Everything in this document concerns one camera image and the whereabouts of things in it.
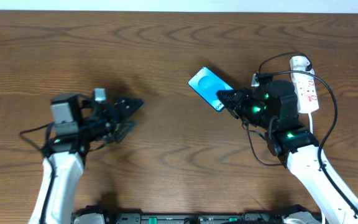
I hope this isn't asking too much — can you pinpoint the black USB charging cable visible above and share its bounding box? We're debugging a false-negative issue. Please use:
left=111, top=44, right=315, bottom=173
left=241, top=51, right=313, bottom=167

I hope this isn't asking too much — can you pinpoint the blue screen Samsung smartphone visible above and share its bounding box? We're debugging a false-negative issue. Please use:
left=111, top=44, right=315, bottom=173
left=188, top=67, right=232, bottom=112

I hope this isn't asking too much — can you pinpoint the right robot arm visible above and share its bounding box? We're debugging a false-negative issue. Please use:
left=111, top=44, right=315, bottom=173
left=217, top=80, right=358, bottom=223

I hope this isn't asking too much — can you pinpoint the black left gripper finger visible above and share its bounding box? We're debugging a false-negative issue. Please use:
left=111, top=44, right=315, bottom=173
left=115, top=121, right=136, bottom=143
left=113, top=96, right=144, bottom=120

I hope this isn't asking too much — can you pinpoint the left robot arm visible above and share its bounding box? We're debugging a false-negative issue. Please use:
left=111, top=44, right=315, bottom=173
left=29, top=88, right=144, bottom=224

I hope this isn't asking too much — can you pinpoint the white power strip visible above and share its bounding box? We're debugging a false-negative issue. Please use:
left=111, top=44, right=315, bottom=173
left=290, top=56, right=319, bottom=114

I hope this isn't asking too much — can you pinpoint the white power strip cord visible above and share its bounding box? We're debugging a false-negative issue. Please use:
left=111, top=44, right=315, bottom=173
left=308, top=113, right=326, bottom=224

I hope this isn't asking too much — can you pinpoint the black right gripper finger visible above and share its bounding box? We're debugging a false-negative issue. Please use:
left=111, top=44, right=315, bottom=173
left=224, top=101, right=239, bottom=119
left=216, top=88, right=249, bottom=105

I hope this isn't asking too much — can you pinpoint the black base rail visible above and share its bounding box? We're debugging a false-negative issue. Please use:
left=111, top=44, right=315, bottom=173
left=70, top=205, right=326, bottom=224

